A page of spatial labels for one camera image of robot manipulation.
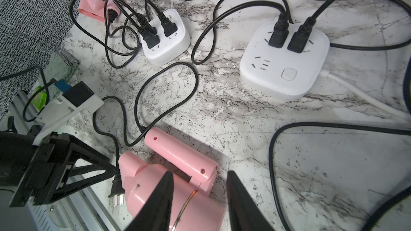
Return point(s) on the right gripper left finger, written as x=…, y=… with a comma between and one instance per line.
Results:
x=155, y=215

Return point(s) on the green snack packet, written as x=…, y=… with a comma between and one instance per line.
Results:
x=40, y=100

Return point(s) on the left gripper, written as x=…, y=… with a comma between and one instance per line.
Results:
x=45, y=179

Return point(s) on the left white power strip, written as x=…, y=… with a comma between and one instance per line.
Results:
x=169, y=47

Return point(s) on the grey green cloth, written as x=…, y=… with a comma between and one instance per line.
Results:
x=62, y=66

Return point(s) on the right white power strip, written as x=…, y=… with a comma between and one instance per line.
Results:
x=283, y=74

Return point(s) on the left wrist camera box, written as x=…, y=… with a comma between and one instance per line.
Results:
x=71, y=101

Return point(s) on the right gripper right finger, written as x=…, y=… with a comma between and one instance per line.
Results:
x=244, y=213

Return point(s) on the pink dryer front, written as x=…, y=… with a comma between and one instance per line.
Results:
x=192, y=207

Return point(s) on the white power strip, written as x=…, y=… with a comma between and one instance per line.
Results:
x=169, y=47
x=283, y=74

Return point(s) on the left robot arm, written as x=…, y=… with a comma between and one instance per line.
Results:
x=17, y=150

